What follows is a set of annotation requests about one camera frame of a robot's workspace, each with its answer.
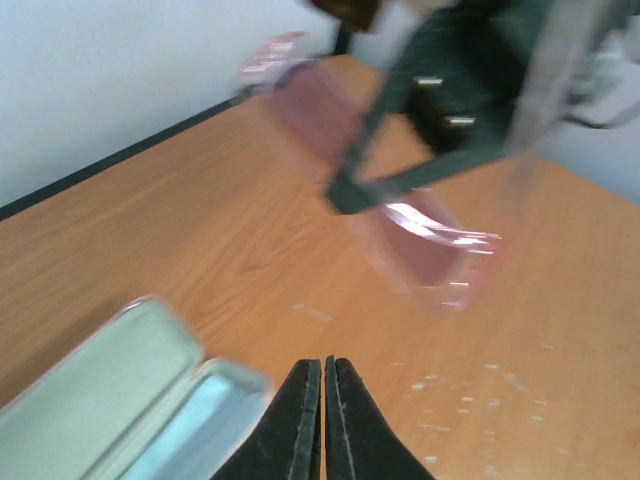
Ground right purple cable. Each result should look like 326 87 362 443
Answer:
509 0 606 156

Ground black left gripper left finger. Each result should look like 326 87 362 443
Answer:
214 359 321 480

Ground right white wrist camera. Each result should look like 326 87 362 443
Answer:
568 1 639 107

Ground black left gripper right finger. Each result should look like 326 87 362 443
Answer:
325 356 432 480

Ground transparent pink sunglasses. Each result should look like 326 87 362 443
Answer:
238 32 503 308

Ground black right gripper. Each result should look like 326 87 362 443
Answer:
327 1 551 215

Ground light blue cleaning cloth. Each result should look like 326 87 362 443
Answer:
121 377 243 479

